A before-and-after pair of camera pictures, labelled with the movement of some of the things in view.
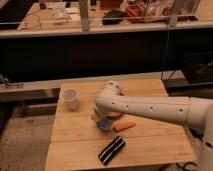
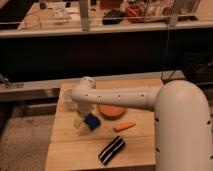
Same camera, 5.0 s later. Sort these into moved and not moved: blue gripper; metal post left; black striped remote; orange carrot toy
Moved: blue gripper
Not moved: orange carrot toy; metal post left; black striped remote
